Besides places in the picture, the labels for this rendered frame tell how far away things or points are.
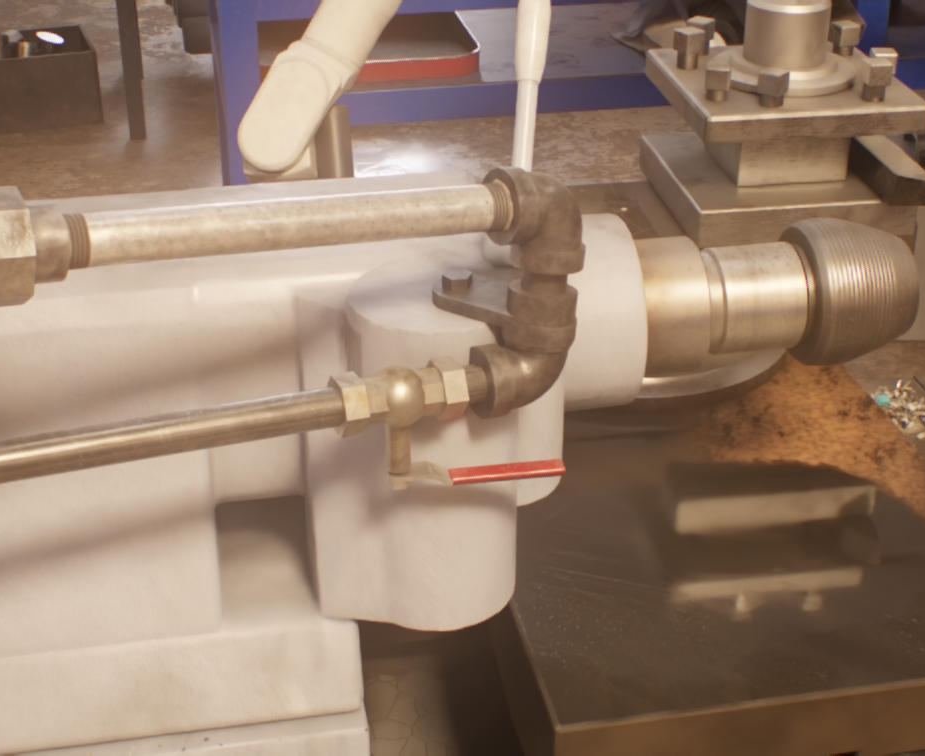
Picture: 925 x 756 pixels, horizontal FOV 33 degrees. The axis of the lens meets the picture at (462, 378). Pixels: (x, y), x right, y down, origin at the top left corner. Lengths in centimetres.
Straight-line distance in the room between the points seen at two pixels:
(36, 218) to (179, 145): 385
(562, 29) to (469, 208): 233
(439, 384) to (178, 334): 15
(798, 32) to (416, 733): 57
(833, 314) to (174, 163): 351
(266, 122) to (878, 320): 75
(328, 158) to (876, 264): 74
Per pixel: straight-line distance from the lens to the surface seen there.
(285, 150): 151
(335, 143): 154
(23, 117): 465
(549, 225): 71
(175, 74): 509
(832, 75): 119
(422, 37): 296
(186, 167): 430
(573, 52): 288
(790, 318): 93
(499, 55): 285
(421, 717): 118
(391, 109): 269
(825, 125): 114
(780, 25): 117
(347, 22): 155
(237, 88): 265
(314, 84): 151
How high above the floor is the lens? 149
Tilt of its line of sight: 28 degrees down
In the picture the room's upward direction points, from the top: straight up
